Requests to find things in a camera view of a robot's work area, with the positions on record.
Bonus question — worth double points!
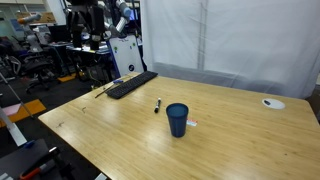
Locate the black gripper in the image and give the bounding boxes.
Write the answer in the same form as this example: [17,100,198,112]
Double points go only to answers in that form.
[65,0,107,51]

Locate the black Expo dry-erase marker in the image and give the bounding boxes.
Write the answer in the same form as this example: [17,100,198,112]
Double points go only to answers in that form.
[153,97,162,114]

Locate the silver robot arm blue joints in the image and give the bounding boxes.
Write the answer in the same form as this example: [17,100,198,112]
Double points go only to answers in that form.
[99,0,134,39]

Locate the grey robot arm orange joint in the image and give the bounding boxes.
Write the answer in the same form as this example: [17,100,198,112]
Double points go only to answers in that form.
[17,12,44,53]

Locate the dark blue plastic cup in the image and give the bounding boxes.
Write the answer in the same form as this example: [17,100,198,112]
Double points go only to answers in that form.
[165,102,190,138]

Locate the black computer monitor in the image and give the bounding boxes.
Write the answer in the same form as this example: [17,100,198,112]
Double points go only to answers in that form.
[48,24,73,44]

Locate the white board with blue edge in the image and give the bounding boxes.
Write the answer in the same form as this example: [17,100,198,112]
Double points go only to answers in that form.
[107,34,145,79]

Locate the thin dark stick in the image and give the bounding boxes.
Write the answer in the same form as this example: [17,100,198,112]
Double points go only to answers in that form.
[94,83,116,99]

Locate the black office chair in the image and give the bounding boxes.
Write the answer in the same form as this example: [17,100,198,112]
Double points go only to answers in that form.
[19,53,54,93]

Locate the black computer keyboard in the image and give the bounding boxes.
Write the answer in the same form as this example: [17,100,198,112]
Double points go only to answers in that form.
[105,70,159,100]

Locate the thin grey tripod leg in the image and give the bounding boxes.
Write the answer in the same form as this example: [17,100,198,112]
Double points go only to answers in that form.
[0,73,34,119]

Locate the pink paper sheet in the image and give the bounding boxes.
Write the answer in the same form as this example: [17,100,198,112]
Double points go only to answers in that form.
[0,103,23,117]

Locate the white metal bar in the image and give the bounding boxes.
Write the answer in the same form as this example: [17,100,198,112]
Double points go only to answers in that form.
[0,106,28,148]

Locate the white fabric curtain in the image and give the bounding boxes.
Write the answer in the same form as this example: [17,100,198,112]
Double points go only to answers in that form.
[139,0,320,100]

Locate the dark grey case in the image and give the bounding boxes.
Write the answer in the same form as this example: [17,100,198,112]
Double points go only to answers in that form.
[0,138,51,180]

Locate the orange-handled tool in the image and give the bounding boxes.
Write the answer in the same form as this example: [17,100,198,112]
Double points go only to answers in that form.
[19,146,62,180]

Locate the white round cable grommet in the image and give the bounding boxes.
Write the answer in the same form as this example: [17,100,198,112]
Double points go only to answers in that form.
[261,97,286,111]

